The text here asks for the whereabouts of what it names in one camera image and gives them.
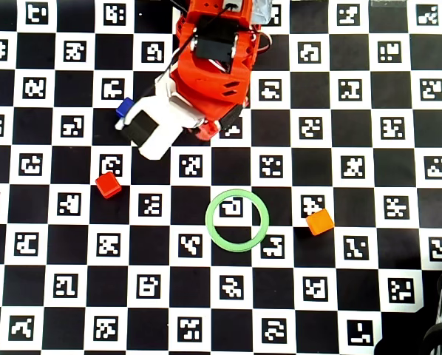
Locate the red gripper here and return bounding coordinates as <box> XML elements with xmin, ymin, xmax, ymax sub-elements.
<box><xmin>169</xmin><ymin>55</ymin><xmax>252</xmax><ymax>142</ymax></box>

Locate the blue cube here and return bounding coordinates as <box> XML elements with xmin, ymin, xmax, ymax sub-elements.
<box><xmin>115</xmin><ymin>97</ymin><xmax>135</xmax><ymax>118</ymax></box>

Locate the red cube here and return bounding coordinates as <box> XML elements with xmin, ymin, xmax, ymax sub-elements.
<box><xmin>95</xmin><ymin>171</ymin><xmax>123</xmax><ymax>200</ymax></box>

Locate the orange cube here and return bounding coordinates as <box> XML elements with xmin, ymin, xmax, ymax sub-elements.
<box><xmin>305</xmin><ymin>208</ymin><xmax>336</xmax><ymax>237</ymax></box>

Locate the black white marker checkerboard mat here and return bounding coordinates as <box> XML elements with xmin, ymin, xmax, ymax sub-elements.
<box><xmin>0</xmin><ymin>0</ymin><xmax>442</xmax><ymax>353</ymax></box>

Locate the green flat ring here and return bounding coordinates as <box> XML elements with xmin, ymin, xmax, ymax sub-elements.
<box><xmin>204</xmin><ymin>188</ymin><xmax>271</xmax><ymax>254</ymax></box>

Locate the grey duct tape wad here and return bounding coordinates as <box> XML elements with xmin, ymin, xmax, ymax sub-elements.
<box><xmin>252</xmin><ymin>0</ymin><xmax>274</xmax><ymax>25</ymax></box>

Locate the black flexible camera stand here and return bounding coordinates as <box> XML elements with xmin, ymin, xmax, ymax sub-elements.
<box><xmin>420</xmin><ymin>268</ymin><xmax>442</xmax><ymax>355</ymax></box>

